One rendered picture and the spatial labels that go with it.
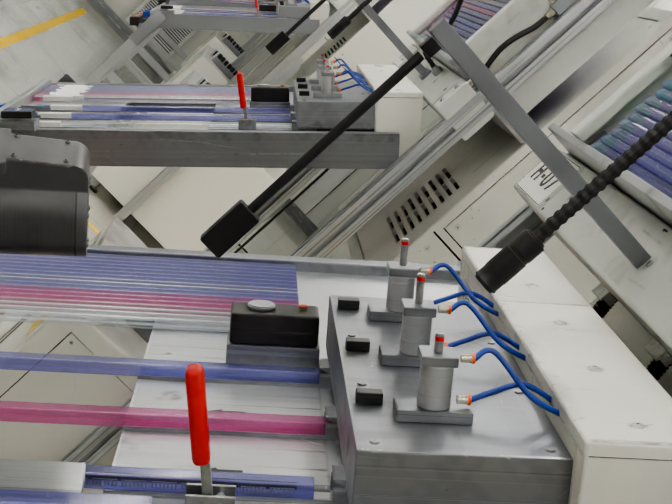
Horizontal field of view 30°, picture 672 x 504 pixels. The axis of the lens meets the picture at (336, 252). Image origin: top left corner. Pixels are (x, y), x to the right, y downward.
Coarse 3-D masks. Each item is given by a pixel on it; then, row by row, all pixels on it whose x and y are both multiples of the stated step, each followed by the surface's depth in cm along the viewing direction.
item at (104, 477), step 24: (96, 480) 81; (120, 480) 81; (144, 480) 81; (168, 480) 81; (192, 480) 81; (216, 480) 82; (240, 480) 82; (264, 480) 82; (288, 480) 82; (312, 480) 83
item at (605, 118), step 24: (648, 72) 125; (624, 96) 125; (648, 96) 128; (600, 120) 126; (576, 144) 125; (576, 168) 131; (600, 168) 119; (528, 192) 136; (552, 192) 130; (624, 192) 117; (648, 192) 101
